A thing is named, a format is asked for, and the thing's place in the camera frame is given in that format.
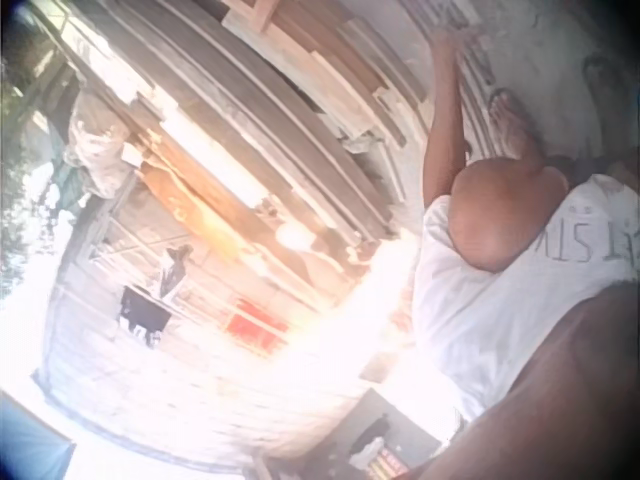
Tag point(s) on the person's left hand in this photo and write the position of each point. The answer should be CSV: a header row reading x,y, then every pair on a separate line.
x,y
447,40

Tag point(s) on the person's left fingers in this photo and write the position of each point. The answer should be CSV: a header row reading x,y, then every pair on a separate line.
x,y
465,35

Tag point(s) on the bundle of thin wooden strips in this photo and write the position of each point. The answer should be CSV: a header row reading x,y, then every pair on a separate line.
x,y
477,85

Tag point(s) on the heap of pale wood offcuts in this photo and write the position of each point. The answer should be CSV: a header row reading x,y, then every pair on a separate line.
x,y
345,70

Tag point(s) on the stack of long wooden boards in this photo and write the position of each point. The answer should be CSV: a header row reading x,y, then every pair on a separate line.
x,y
240,145

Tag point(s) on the red box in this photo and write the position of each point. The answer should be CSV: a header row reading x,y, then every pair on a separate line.
x,y
256,326

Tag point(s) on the black and white bag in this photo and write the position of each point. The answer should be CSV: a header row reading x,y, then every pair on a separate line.
x,y
175,272

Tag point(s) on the white sack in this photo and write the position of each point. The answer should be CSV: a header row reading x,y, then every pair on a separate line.
x,y
95,145

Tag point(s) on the dark crate with colourful packets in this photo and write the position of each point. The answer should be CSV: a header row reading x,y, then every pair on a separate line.
x,y
385,450

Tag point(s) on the blue sheet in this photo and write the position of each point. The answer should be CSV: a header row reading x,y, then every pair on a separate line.
x,y
30,442

